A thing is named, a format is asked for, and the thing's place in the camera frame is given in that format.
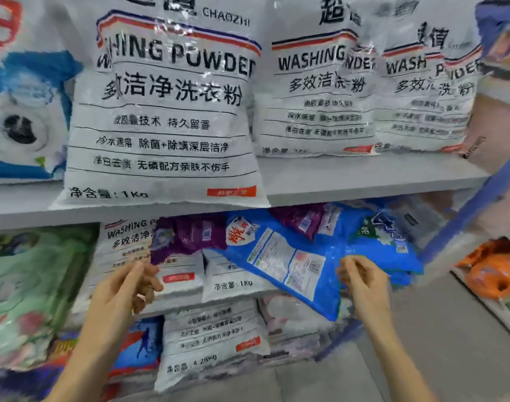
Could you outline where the person's right hand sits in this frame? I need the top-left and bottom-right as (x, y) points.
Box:
(336, 255), (395, 328)

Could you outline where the white blue Libai bag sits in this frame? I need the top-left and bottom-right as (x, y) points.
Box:
(0, 0), (84, 185)

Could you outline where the blue wall shelving unit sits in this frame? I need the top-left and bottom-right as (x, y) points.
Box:
(451, 0), (510, 344)

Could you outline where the person's right forearm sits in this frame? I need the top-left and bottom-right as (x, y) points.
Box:
(365, 318), (437, 402)

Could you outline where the person's left hand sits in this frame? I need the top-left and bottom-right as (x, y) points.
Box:
(77, 259), (166, 340)

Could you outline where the wall shelf of detergent bottles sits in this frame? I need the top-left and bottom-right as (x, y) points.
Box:
(456, 0), (510, 319)

